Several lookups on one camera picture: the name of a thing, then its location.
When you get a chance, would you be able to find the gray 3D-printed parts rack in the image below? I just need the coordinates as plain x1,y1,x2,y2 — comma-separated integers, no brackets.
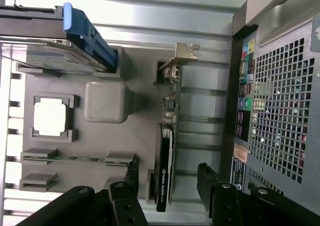
15,45,183,205

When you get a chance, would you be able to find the green RAM stick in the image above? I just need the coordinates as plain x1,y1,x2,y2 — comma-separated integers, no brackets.
21,153,132,164

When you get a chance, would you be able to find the silver CPU chip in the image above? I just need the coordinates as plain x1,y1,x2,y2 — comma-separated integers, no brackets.
33,97,70,137

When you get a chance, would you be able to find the hard disk with blue caddy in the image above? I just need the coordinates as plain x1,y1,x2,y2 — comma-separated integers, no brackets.
0,1,119,75

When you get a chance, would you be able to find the black and gray PC case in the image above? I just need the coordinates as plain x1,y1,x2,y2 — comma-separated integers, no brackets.
221,0,320,212

